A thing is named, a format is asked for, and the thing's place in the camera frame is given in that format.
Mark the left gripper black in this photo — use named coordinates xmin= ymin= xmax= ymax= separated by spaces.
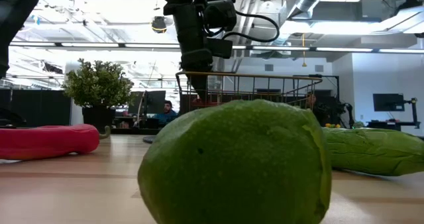
xmin=164 ymin=1 xmax=233 ymax=101

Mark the green lime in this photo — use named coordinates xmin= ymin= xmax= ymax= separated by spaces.
xmin=137 ymin=99 xmax=333 ymax=224

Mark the green cucumber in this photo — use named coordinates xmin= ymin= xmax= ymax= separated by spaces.
xmin=320 ymin=126 xmax=424 ymax=178

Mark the person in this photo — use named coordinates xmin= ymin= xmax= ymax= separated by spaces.
xmin=154 ymin=100 xmax=178 ymax=125
xmin=305 ymin=91 xmax=327 ymax=125

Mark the black computer monitor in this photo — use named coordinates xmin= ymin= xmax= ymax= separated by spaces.
xmin=145 ymin=90 xmax=166 ymax=115
xmin=128 ymin=91 xmax=146 ymax=116
xmin=372 ymin=93 xmax=405 ymax=113

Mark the black round hanging speaker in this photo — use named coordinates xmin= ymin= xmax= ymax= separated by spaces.
xmin=151 ymin=15 xmax=168 ymax=34

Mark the green potted plant black pot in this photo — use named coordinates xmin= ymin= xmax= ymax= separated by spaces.
xmin=62 ymin=58 xmax=135 ymax=136

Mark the yellow hanging pendant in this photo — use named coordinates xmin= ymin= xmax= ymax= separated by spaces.
xmin=300 ymin=33 xmax=307 ymax=68

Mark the long ceiling light strip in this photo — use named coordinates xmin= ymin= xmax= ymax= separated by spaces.
xmin=8 ymin=41 xmax=424 ymax=54

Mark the black office partition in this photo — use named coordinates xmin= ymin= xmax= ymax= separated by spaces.
xmin=0 ymin=88 xmax=72 ymax=127

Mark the dark office desk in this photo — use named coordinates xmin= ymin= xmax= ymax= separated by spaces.
xmin=366 ymin=119 xmax=421 ymax=131

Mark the blue monitor stand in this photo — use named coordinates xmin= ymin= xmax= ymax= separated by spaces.
xmin=403 ymin=97 xmax=420 ymax=127

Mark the ribbed silver air duct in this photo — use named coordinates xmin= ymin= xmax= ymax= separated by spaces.
xmin=190 ymin=0 xmax=229 ymax=92

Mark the wire basket with wooden rim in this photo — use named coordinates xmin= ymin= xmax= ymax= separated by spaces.
xmin=175 ymin=70 xmax=324 ymax=115

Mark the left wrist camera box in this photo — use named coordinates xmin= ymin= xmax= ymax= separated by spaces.
xmin=202 ymin=0 xmax=238 ymax=33

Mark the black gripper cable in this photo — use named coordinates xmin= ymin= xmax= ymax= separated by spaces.
xmin=221 ymin=10 xmax=281 ymax=43

